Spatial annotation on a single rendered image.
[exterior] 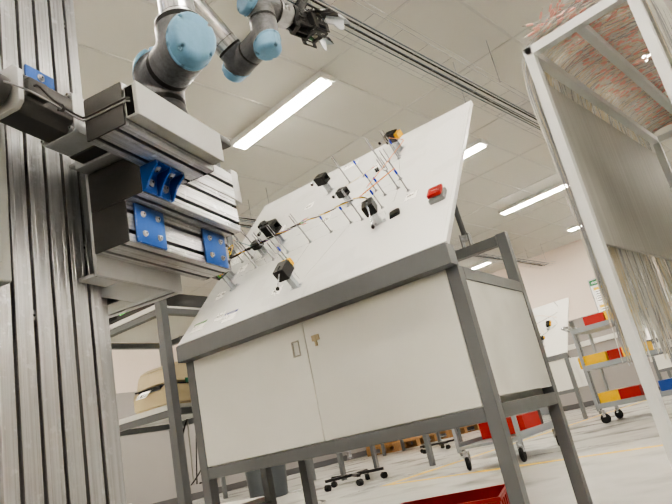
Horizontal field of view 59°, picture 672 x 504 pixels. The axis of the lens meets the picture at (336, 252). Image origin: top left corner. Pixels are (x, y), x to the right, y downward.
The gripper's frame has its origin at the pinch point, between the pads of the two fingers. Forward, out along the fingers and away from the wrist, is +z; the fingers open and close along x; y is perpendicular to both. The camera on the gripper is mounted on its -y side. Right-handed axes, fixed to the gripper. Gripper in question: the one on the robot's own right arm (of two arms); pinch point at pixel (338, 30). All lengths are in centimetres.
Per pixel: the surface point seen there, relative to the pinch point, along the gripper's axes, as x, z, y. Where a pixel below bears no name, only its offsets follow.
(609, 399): -215, 495, 107
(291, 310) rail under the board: -62, 2, 67
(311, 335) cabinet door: -61, 7, 76
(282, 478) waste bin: -441, 243, 82
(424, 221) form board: -15, 26, 58
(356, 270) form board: -36, 12, 64
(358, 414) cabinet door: -54, 10, 106
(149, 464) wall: -814, 273, -19
